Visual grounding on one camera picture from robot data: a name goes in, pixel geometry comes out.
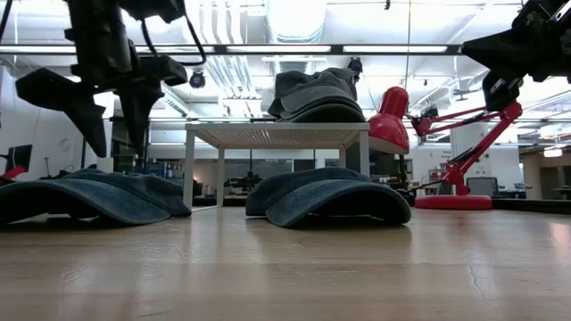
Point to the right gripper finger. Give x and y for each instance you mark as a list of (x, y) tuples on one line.
[(506, 62), (504, 45)]

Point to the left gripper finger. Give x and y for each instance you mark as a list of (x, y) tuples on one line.
[(62, 96), (138, 111)]

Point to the blue denim cap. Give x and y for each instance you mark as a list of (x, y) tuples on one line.
[(89, 198)]

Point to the black background robot arm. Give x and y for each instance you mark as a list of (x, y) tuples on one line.
[(243, 183)]

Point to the black monitor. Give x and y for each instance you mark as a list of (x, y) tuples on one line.
[(19, 157)]

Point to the red background object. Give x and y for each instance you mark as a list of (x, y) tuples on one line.
[(11, 173)]

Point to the grey monitor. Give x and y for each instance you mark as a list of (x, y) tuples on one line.
[(482, 186)]

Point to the white perforated metal shelf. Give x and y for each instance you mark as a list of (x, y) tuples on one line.
[(276, 127)]

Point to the red desk lamp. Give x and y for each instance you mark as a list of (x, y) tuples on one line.
[(452, 202)]

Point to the black overhead rig beam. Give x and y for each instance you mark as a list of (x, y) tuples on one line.
[(336, 49)]

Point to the dark navy cap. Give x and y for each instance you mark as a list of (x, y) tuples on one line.
[(330, 196)]

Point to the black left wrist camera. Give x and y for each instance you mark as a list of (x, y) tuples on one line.
[(163, 71)]

